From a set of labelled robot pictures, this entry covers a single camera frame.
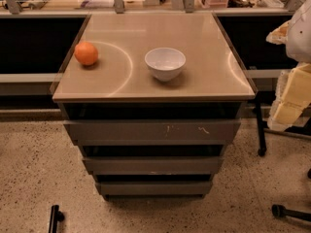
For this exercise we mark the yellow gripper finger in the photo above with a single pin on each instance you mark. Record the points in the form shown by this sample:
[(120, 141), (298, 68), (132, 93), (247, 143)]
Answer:
[(279, 35), (293, 96)]

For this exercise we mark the grey bottom drawer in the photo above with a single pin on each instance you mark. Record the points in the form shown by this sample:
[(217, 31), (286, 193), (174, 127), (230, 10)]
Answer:
[(157, 188)]

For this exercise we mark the grey drawer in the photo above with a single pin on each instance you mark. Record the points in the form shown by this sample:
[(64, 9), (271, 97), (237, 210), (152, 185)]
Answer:
[(176, 165), (157, 188), (152, 132)]

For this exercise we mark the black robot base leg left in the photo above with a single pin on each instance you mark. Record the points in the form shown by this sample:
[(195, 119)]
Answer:
[(56, 217)]

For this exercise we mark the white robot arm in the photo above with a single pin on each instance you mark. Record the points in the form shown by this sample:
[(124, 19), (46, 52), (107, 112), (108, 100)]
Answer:
[(298, 46)]

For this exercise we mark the grey top drawer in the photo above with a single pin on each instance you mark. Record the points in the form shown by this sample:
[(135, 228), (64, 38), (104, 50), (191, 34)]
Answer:
[(152, 132)]

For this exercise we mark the grey drawer cabinet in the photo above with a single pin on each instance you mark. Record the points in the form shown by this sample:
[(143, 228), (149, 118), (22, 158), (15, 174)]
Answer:
[(156, 111)]

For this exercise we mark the grey middle drawer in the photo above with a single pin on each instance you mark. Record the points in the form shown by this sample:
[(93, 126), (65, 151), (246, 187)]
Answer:
[(176, 165)]

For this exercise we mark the black table leg with caster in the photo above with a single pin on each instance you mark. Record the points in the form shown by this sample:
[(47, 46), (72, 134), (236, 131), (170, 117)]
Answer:
[(262, 143)]

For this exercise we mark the white bowl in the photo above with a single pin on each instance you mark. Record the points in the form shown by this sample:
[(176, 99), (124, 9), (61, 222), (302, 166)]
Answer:
[(165, 64)]

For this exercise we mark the orange fruit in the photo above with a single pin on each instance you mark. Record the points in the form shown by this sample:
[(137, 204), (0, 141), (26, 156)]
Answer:
[(86, 53)]

